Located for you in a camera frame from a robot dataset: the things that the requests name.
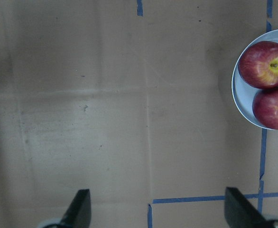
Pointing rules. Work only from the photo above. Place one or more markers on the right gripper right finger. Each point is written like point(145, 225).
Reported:
point(240, 213)

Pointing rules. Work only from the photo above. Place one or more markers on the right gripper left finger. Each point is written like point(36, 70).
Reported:
point(79, 212)

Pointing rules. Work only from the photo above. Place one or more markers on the red apple plate front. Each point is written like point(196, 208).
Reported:
point(265, 107)

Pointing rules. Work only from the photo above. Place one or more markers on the red apple plate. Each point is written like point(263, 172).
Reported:
point(265, 107)
point(258, 65)

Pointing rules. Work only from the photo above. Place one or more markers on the light blue plate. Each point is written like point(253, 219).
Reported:
point(243, 94)

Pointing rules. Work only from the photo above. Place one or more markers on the red apple plate left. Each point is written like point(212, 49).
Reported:
point(258, 65)

